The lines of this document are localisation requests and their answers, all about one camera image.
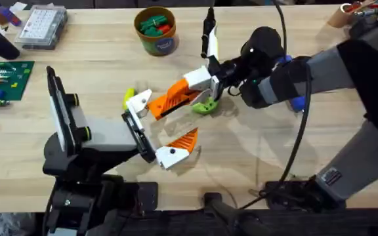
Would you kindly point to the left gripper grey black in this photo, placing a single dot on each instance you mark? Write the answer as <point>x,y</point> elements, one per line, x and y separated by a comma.
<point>110,134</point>

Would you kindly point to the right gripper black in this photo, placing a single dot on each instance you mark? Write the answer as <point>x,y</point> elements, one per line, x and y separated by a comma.
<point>262,46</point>

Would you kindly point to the orange ribbed wedge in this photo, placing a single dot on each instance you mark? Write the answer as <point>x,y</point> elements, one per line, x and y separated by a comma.
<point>162,106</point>

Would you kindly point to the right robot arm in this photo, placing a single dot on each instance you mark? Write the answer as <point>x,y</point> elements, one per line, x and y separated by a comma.
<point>356,157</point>

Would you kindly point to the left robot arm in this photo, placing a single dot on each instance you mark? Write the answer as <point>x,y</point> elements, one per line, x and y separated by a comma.
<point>77,170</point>

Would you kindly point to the yellow-green toy vegetable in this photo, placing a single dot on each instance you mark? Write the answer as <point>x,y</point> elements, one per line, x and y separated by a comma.
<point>129,95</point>

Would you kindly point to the green disc with holes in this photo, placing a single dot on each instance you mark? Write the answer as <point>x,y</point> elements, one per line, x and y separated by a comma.
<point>205,109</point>

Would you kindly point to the black upright wrist plate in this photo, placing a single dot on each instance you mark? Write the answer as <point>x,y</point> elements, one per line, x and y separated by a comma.
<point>59,111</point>
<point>207,29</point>

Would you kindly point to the round tub with toys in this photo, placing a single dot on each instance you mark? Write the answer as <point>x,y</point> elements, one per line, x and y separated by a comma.
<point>157,36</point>

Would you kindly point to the green board with blocks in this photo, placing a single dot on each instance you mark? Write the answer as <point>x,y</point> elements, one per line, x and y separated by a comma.
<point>10,80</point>

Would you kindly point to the clear plastic parts box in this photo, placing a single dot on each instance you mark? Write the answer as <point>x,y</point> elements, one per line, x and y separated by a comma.
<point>41,26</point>

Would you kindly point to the brown cardboard tube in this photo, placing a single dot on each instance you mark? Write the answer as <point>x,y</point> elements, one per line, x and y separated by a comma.
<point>339,15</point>

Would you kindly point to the crumpled plastic bag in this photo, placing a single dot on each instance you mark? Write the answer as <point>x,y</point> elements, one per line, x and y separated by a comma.
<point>8,224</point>

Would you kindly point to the black cylindrical tool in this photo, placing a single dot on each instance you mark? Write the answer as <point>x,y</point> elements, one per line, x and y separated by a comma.
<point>0,46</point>

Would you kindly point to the purple tool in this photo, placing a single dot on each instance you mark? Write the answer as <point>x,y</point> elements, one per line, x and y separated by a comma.
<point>10,16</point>

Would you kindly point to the heap of tools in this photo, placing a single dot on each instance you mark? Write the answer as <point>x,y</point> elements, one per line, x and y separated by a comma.
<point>369,9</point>

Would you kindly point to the black rail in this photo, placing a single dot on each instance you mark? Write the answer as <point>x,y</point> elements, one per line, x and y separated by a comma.
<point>307,223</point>

